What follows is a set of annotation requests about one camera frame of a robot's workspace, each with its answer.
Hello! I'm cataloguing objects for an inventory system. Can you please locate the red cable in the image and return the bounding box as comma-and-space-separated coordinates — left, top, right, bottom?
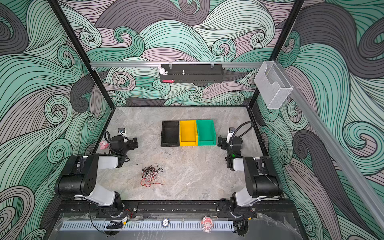
140, 167, 164, 189

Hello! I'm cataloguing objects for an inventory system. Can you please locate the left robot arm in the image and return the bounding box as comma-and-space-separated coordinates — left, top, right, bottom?
54, 132, 139, 218

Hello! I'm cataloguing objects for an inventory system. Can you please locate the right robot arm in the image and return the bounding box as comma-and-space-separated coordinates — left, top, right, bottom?
218, 122, 283, 219

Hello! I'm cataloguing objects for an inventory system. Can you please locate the green storage bin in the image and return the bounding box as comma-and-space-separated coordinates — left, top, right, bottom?
197, 120, 217, 146

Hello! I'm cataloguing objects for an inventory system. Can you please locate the pink toy figurine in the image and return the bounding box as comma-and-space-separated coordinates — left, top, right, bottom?
99, 141, 109, 150

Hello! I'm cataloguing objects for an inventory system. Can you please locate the yellow storage bin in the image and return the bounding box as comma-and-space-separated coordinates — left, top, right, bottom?
179, 120, 198, 147

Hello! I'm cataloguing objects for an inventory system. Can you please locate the black storage bin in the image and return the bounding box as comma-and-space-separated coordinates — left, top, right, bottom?
161, 121, 180, 148

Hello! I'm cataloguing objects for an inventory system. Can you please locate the white rabbit figurine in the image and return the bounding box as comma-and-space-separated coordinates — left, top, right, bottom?
158, 65, 168, 75

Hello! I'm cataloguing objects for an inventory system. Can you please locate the pink doll figurine front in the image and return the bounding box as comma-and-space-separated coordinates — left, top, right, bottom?
201, 216, 214, 233

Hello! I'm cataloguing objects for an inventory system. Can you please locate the round badge button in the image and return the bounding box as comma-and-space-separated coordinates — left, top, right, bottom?
162, 218, 170, 227

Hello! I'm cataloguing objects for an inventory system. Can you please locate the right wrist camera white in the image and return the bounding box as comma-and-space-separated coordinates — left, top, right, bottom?
227, 127, 236, 143

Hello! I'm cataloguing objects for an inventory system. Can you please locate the clear acrylic wall box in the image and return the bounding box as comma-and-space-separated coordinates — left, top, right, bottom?
255, 61, 293, 110

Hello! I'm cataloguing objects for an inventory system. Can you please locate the white slotted cable duct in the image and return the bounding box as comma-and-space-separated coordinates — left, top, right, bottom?
59, 220, 235, 232

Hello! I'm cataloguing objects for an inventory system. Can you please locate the black wall shelf tray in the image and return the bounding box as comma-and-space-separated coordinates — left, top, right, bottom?
159, 65, 224, 85

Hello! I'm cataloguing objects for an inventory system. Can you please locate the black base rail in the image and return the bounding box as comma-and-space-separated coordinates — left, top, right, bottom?
58, 200, 299, 219

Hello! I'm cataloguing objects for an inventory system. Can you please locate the aluminium wall rail back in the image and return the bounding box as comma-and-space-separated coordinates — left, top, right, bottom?
90, 61, 263, 69

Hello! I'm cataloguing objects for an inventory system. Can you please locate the aluminium wall rail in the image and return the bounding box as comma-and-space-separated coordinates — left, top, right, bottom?
274, 61, 384, 232
90, 61, 263, 69

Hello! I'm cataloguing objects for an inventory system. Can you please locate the aluminium wall rail right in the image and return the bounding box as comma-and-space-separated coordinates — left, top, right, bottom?
274, 61, 384, 232

